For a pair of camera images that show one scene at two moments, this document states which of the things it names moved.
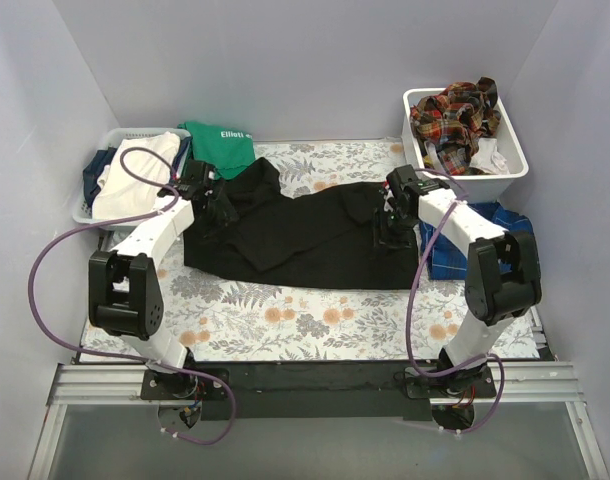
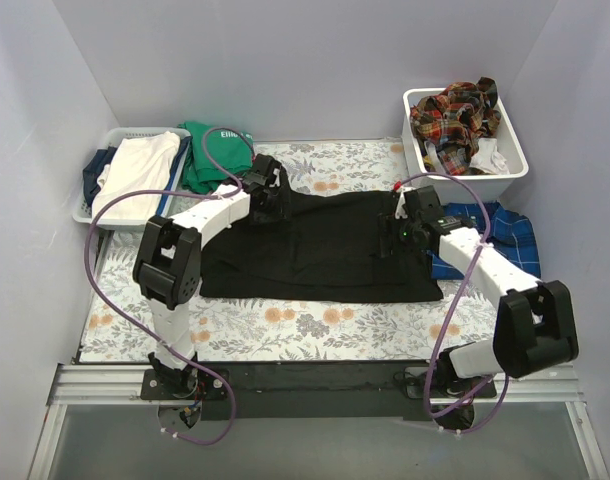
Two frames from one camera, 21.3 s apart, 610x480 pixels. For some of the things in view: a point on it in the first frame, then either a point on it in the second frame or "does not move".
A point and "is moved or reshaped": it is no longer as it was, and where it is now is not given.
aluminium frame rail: x=552 y=384 does not move
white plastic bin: x=478 y=188 does not move
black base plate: x=316 y=390 does not move
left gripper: x=221 y=208 to x=273 y=198
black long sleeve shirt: x=292 y=234 is moved or reshaped
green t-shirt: x=223 y=149 does not move
